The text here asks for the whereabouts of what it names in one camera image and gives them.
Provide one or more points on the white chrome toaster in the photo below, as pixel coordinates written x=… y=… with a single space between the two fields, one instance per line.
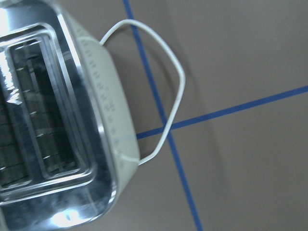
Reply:
x=68 y=146

